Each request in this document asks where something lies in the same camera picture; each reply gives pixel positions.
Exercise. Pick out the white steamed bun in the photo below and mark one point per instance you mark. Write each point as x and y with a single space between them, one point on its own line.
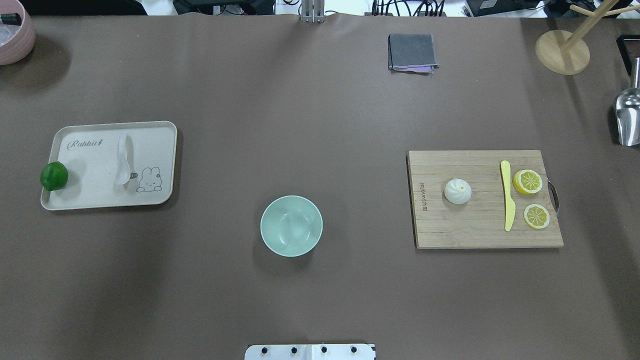
457 191

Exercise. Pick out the white ceramic spoon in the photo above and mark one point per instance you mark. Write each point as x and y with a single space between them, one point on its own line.
123 171

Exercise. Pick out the mint green bowl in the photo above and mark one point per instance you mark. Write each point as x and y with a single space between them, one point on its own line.
291 226

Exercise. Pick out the pink ribbed bowl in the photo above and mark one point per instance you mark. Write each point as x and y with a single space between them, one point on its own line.
17 41

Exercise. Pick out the grey folded cloth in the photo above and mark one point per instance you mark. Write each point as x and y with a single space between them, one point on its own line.
412 53

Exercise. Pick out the bamboo cutting board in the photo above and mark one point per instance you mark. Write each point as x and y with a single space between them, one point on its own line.
479 223

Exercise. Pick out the yellow plastic knife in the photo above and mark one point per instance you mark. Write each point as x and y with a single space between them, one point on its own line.
509 203

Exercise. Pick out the thick lemon half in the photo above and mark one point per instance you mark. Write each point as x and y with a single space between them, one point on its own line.
527 182

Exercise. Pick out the thin lemon slice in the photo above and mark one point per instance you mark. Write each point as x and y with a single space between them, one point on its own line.
536 216

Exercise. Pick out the cream rabbit tray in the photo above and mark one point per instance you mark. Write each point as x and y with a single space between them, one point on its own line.
89 153

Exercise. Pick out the green lime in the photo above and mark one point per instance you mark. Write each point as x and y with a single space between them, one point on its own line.
54 176

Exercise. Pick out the wooden mug tree stand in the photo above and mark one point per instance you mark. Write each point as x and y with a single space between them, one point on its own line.
565 52

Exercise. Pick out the metal scoop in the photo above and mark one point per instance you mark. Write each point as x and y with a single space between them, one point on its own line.
627 110

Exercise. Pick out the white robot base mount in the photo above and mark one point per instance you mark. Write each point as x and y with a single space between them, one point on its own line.
318 351

